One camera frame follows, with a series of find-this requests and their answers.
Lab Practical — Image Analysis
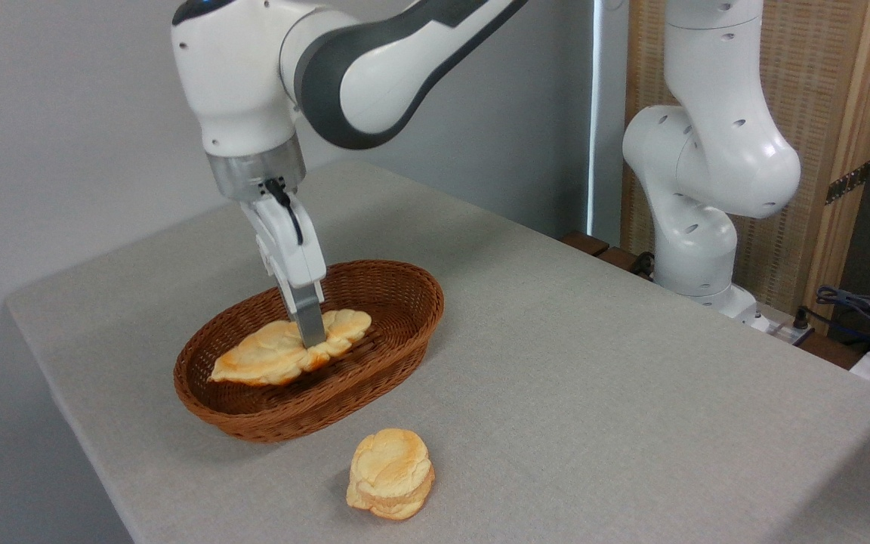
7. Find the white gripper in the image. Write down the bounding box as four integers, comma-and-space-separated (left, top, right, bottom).
240, 191, 328, 350

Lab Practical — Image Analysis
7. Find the long braided bread loaf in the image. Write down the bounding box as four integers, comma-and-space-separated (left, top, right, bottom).
210, 309, 372, 388

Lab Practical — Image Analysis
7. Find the round golden bread roll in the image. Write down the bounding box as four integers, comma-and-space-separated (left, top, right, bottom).
346, 428, 436, 521

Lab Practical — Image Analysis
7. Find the brown oval wicker basket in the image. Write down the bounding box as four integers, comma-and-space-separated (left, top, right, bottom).
173, 260, 445, 444

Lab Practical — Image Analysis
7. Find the metal screen hinge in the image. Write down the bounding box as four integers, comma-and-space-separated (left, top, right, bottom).
825, 161, 870, 206

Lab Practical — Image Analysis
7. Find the wooden rattan folding screen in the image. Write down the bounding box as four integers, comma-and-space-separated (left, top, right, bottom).
622, 0, 870, 333

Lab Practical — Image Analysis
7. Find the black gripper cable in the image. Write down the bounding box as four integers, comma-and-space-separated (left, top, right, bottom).
264, 178, 305, 247

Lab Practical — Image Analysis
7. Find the bundle of dark cables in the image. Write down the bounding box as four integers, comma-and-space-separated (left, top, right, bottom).
815, 285, 870, 357

